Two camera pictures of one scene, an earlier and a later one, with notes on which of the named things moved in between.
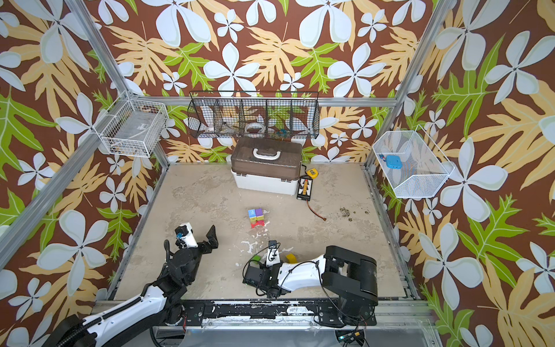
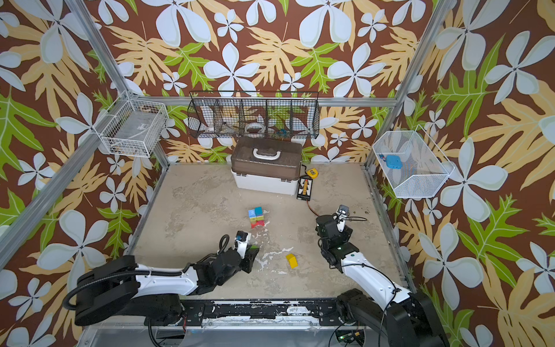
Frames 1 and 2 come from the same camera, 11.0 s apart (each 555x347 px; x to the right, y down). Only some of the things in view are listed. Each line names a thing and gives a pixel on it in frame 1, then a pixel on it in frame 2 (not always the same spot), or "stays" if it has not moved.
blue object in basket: x=394 y=162 stays
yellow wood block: x=292 y=258 stays
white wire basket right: x=424 y=167 stays
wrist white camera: x=185 y=237 -> x=241 y=248
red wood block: x=257 y=223 stays
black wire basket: x=290 y=115 stays
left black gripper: x=212 y=242 -> x=249 y=257
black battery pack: x=304 y=189 stays
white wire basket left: x=134 y=126 stays
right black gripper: x=252 y=275 -> x=329 y=223
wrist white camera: x=272 y=254 -> x=342 y=212
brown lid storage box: x=267 y=165 stays
